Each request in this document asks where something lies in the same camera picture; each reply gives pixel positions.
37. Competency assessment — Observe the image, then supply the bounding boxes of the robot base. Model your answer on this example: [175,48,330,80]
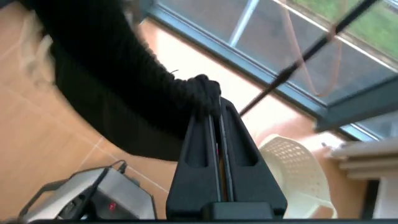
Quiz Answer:
[17,160,158,222]

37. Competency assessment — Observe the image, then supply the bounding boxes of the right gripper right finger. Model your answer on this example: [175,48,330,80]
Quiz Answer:
[218,96,289,219]

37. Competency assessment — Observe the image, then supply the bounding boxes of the window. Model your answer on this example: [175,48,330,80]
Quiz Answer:
[136,0,398,142]

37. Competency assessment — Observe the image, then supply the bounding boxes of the black clothes rack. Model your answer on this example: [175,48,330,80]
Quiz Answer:
[238,0,380,118]

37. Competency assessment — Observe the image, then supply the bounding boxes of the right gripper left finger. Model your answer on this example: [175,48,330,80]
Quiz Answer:
[165,114,223,220]

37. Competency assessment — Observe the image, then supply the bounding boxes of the beige curtain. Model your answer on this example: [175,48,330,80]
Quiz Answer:
[323,136,398,181]

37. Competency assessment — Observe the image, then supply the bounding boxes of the white laundry basket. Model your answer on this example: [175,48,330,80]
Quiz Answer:
[258,133,338,219]

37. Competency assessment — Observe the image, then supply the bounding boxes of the pink clothes hanger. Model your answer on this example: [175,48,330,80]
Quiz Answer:
[278,0,351,98]

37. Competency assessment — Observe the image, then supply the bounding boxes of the black drawstring shorts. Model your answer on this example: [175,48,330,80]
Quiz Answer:
[18,0,222,162]

